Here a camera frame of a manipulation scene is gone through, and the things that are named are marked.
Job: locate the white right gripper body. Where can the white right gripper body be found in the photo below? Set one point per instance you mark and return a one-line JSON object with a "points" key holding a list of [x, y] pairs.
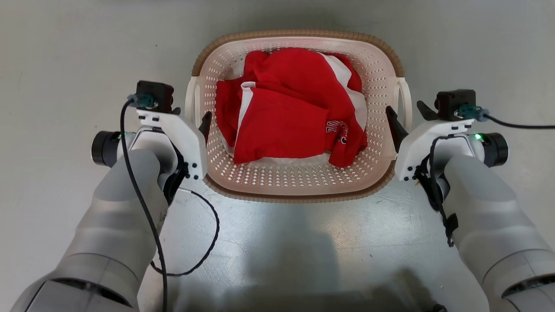
{"points": [[416, 141]]}

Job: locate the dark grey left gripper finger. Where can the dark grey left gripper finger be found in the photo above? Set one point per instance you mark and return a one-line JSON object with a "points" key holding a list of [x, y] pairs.
{"points": [[176, 111], [206, 123]]}

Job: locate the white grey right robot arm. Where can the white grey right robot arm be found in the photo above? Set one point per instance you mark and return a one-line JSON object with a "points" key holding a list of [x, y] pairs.
{"points": [[490, 216]]}

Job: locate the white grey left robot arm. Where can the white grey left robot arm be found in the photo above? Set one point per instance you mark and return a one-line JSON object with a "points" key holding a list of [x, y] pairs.
{"points": [[117, 225]]}

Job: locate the red and white garment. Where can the red and white garment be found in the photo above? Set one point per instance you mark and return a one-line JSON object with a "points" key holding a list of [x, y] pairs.
{"points": [[282, 121]]}

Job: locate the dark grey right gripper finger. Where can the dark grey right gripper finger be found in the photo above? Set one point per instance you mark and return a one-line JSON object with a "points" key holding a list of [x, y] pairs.
{"points": [[428, 112], [395, 123]]}

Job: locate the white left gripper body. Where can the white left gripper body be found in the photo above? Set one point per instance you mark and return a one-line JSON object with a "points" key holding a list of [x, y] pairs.
{"points": [[186, 134]]}

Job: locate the beige perforated plastic laundry basket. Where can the beige perforated plastic laundry basket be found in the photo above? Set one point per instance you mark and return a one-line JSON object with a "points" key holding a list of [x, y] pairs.
{"points": [[299, 180]]}

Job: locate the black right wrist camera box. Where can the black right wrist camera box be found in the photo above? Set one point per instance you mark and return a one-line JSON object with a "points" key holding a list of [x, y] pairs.
{"points": [[454, 103]]}

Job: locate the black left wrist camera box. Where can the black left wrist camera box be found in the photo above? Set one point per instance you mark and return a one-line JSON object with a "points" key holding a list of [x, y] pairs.
{"points": [[155, 96]]}

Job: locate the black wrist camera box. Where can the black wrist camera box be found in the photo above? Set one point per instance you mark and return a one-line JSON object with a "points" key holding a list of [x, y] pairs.
{"points": [[155, 96], [454, 103]]}

